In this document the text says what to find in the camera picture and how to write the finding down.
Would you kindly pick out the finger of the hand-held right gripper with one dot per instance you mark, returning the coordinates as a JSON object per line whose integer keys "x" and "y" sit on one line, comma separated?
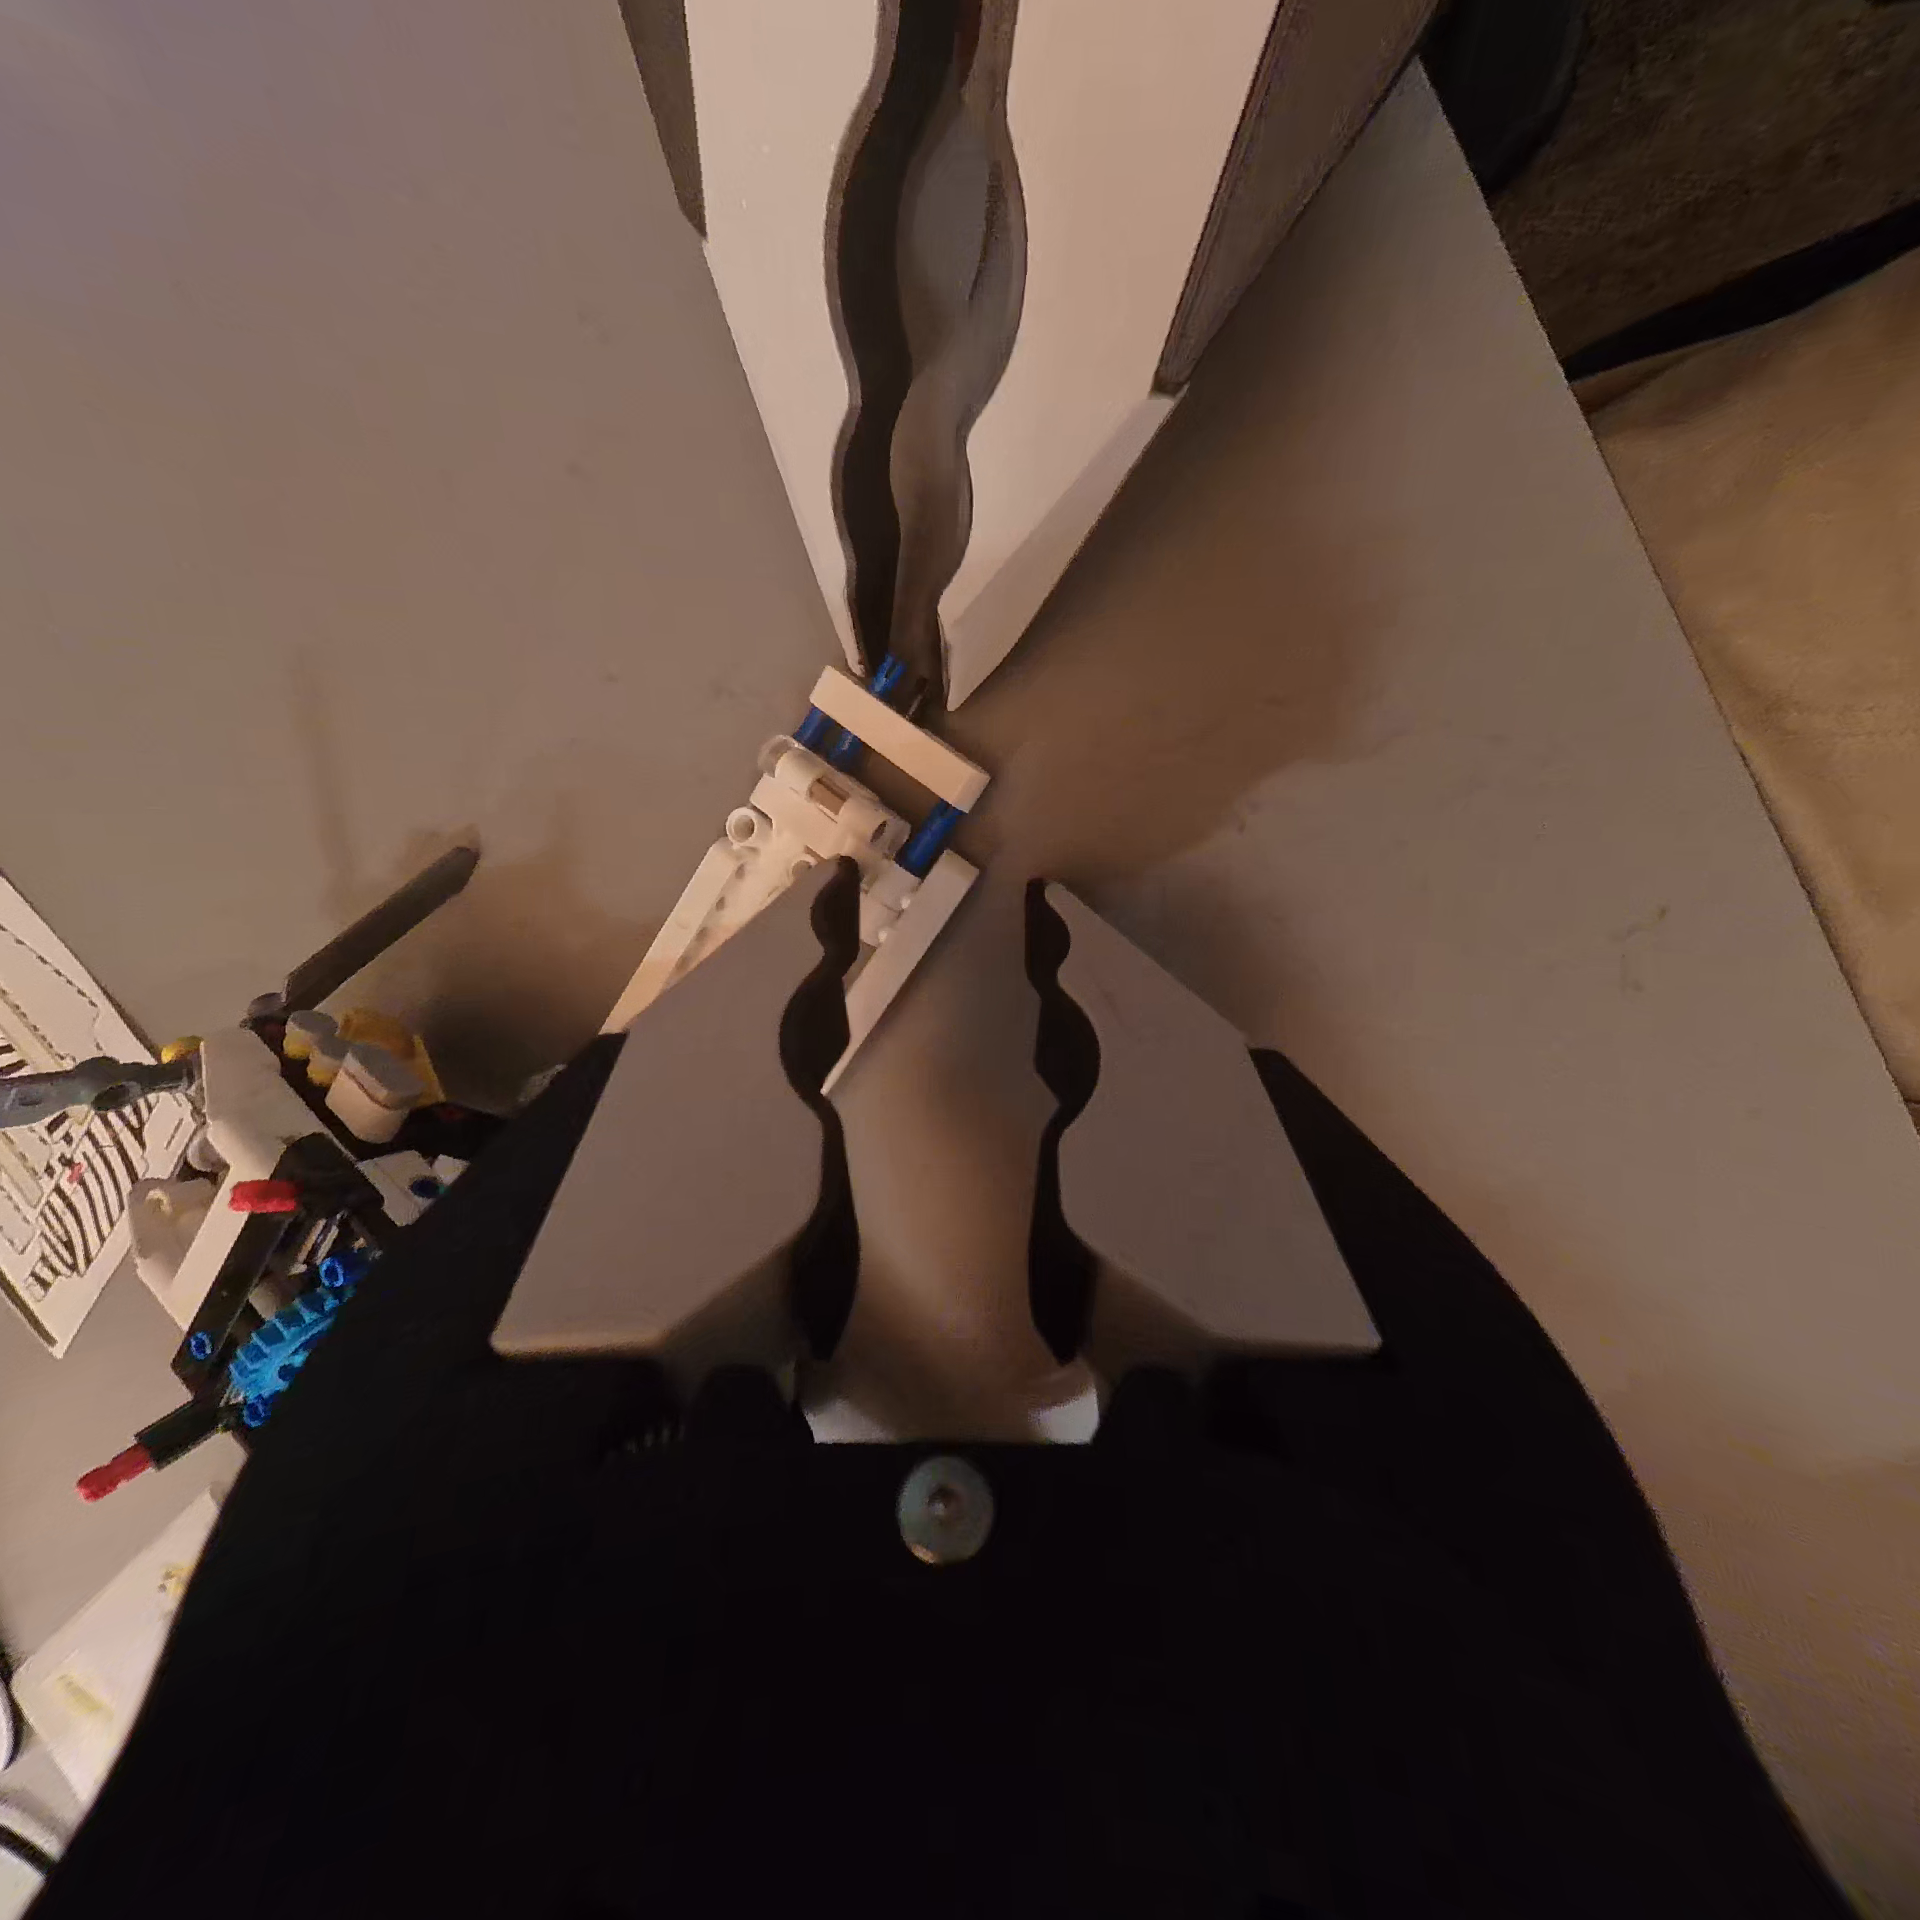
{"x": 1109, "y": 224}
{"x": 763, "y": 224}

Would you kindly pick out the person's beige pants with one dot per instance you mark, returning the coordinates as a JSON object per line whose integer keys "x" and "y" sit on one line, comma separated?
{"x": 1769, "y": 629}

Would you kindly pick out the blue lego piece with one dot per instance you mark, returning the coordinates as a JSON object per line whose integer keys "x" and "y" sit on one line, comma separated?
{"x": 891, "y": 677}

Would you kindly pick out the blue lego pin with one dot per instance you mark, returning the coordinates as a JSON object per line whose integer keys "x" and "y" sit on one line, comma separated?
{"x": 931, "y": 840}
{"x": 819, "y": 729}
{"x": 851, "y": 747}

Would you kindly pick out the zebra striped lego plane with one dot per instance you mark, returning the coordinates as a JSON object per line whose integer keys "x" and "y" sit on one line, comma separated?
{"x": 241, "y": 1109}

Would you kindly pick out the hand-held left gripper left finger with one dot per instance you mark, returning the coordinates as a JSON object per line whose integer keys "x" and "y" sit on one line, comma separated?
{"x": 661, "y": 1201}

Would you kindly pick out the open instruction booklet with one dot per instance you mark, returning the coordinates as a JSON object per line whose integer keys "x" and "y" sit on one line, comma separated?
{"x": 105, "y": 1651}

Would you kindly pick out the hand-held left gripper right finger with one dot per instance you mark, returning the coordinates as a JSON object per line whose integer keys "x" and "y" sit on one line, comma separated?
{"x": 1200, "y": 1201}

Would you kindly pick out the zebra sticker sheet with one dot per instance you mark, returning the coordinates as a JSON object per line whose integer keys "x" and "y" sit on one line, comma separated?
{"x": 59, "y": 1201}

